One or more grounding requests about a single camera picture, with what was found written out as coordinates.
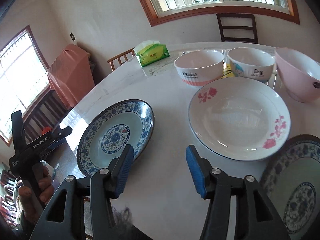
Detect large blue patterned plate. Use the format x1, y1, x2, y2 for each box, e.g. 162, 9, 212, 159
260, 134, 319, 239

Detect small blue patterned plate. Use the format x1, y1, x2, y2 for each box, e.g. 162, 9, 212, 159
76, 99, 155, 177

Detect pink bowl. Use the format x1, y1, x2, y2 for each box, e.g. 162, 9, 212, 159
275, 47, 319, 102

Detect white plate pink flowers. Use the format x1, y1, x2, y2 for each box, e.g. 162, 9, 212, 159
188, 77, 291, 161

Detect person's left hand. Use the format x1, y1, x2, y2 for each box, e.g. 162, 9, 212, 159
17, 166, 55, 225

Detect light wooden chair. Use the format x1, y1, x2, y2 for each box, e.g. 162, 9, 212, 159
107, 48, 136, 72

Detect green tissue pack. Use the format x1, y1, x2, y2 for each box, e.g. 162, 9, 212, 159
133, 40, 170, 67

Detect side wood-framed window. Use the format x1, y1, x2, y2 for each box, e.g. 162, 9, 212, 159
1, 26, 48, 146

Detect dark wooden chair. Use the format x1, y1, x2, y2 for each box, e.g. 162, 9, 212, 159
216, 13, 258, 44

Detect white bowl dog print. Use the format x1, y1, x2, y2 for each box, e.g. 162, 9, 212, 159
227, 47, 275, 83

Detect white bowl rabbit print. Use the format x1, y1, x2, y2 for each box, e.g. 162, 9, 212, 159
174, 50, 224, 87

